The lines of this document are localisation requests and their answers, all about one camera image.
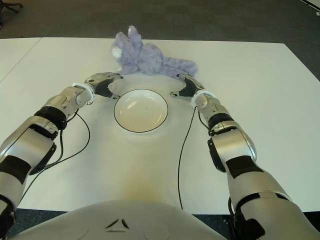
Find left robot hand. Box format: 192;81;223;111
84;71;125;100

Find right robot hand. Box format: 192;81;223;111
169;73;206;99

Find purple plush doll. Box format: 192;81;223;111
110;24;200;80

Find white plate black rim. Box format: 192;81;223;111
113;89;169;134

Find black office chair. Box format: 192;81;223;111
0;0;20;10

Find silver robot torso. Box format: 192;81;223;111
14;198;241;240

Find white panel edge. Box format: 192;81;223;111
301;0;320;11

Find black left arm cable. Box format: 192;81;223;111
18;111;91;201

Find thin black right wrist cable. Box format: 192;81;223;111
177;106;197;210

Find thick black right elbow cable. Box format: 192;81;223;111
227;196;237;226

